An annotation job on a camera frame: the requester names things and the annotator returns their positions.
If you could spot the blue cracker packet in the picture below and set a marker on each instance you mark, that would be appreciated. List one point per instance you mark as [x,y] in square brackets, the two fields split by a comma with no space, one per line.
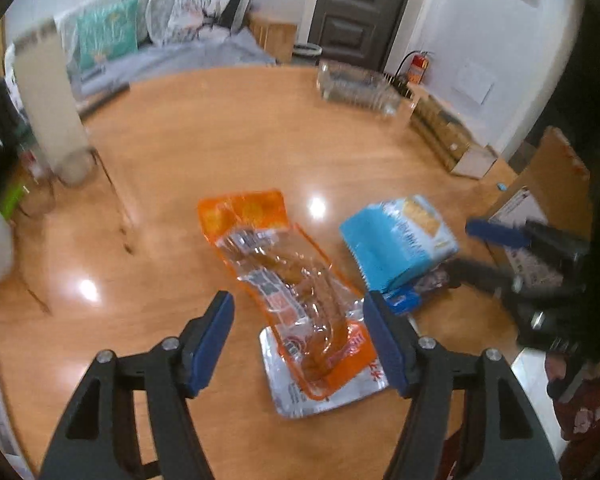
[395,245]

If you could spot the cardboard box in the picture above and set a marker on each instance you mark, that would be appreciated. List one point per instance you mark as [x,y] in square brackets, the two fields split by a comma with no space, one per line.
[555,165]

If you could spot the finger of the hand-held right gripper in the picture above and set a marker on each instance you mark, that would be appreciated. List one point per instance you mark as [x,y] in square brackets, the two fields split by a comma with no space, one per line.
[495,232]
[480,272]

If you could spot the white thermos bottle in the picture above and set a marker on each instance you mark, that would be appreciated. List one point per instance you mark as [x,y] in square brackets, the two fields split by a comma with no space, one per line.
[45,95]

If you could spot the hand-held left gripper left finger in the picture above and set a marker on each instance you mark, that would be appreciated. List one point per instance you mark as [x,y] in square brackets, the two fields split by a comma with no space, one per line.
[212,345]

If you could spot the white deer print pillow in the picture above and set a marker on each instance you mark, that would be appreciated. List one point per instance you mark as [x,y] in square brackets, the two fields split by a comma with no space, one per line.
[200,12]

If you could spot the white wall panel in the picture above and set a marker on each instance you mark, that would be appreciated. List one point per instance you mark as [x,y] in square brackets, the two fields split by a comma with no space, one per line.
[474,82]

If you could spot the black-framed eyeglasses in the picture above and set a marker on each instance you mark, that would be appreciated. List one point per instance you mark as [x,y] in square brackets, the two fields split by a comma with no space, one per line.
[75,166]

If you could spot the grey sofa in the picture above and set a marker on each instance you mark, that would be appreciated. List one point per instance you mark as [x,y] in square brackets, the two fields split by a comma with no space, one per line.
[205,52]

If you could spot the small green item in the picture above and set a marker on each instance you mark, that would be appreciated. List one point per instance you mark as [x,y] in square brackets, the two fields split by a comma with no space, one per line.
[10,197]

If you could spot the silver white snack packet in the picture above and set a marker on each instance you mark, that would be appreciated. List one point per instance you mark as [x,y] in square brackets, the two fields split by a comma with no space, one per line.
[290,395]

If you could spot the black kettle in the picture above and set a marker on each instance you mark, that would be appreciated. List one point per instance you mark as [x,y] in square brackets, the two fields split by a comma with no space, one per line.
[0,125]

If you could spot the wooden tissue box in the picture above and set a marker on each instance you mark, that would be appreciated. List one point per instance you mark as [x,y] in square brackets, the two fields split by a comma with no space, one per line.
[450,135]

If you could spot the teal patterned pillow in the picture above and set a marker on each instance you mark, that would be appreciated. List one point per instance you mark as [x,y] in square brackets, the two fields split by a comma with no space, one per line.
[107,32]

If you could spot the dark red snack packet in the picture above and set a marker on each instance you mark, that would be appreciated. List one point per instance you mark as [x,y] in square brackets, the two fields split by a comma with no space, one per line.
[432,280]

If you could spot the person's right hand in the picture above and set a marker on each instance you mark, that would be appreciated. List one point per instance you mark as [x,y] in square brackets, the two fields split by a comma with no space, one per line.
[560,369]

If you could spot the wooden board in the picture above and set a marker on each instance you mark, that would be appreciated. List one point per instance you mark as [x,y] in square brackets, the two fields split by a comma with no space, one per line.
[0,45]

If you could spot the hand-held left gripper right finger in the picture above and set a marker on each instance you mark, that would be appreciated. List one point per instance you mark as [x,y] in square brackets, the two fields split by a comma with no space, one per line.
[387,345]

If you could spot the small red-label bottle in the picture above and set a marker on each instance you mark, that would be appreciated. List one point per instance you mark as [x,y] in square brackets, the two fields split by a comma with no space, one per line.
[34,166]

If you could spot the dark brown door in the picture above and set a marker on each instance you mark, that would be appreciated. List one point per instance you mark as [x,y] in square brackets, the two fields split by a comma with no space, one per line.
[360,10]

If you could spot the red fire extinguisher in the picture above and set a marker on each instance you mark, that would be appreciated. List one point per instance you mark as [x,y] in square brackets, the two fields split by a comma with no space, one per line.
[417,67]

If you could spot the person's red patterned clothing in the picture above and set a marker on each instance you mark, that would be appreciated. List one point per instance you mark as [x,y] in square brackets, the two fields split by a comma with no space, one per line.
[590,412]

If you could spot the orange sausage packet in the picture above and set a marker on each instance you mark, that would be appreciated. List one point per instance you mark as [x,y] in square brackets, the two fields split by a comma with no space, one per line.
[275,260]

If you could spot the small blue snack packet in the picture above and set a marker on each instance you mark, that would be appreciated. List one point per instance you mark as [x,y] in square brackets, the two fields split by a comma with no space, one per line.
[402,301]

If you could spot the black remote control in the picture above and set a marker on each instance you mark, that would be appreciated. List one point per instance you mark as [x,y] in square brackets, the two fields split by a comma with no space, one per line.
[105,99]

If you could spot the grey trash bin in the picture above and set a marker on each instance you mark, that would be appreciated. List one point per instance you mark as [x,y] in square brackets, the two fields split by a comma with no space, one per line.
[307,55]

